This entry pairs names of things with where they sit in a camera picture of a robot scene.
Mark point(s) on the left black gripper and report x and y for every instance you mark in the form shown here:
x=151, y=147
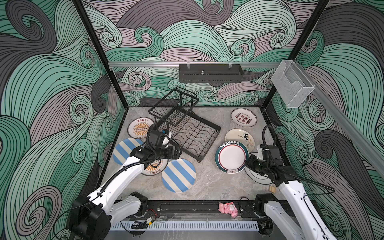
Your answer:
x=176, y=154

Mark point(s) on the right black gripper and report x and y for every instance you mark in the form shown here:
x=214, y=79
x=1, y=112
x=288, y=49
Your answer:
x=250, y=164

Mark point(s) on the blue striped plate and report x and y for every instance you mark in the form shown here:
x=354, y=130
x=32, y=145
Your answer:
x=124, y=148
x=179, y=176

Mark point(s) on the green rimmed white plate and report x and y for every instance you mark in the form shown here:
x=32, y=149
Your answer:
x=231, y=157

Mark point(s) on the black wire dish rack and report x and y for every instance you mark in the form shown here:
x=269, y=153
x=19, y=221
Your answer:
x=175, y=113

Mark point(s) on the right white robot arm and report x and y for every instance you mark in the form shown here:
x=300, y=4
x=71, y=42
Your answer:
x=307, y=224

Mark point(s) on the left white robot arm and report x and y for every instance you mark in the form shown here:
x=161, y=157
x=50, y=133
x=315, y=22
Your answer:
x=92, y=217

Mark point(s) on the black rimmed white plate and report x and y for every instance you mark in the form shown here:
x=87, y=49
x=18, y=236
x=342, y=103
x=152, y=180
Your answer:
x=262, y=180

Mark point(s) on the orange sunburst plate near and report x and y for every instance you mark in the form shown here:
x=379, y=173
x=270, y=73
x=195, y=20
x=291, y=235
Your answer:
x=155, y=168

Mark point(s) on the orange sunburst plate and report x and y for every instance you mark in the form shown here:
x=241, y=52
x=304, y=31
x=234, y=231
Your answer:
x=138, y=128
x=155, y=168

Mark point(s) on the cream cartoon plate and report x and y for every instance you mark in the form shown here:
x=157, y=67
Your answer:
x=241, y=136

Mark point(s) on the orange sunburst plate far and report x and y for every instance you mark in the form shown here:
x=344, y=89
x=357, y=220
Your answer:
x=138, y=128

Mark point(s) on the red patterned white plate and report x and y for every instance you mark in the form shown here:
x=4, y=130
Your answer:
x=244, y=117

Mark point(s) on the pink plush toy centre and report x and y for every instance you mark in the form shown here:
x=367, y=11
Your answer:
x=228, y=208

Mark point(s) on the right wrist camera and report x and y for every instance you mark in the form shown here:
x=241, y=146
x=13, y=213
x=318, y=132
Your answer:
x=260, y=152

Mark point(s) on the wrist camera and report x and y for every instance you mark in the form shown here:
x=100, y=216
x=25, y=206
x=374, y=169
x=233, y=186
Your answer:
x=260, y=152
x=167, y=137

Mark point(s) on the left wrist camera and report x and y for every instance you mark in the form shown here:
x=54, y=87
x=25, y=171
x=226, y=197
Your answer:
x=167, y=137

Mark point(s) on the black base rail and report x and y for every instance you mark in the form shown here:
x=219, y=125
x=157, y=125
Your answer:
x=167, y=209

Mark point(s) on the white slotted cable duct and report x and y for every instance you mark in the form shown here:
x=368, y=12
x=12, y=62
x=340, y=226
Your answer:
x=192, y=226

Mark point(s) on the black perforated wall shelf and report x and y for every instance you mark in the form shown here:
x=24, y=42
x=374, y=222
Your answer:
x=212, y=74

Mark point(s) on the clear acrylic wall holder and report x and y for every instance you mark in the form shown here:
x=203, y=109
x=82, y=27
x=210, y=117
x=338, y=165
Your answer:
x=292, y=83

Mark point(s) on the aluminium rail back wall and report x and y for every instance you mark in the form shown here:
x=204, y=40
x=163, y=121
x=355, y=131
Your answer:
x=152, y=64

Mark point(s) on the aluminium rail wall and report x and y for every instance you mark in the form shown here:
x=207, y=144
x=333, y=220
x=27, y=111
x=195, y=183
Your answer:
x=332, y=98
x=152, y=64

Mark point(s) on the aluminium rail right wall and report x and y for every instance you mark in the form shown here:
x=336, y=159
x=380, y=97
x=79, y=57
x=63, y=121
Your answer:
x=332, y=98

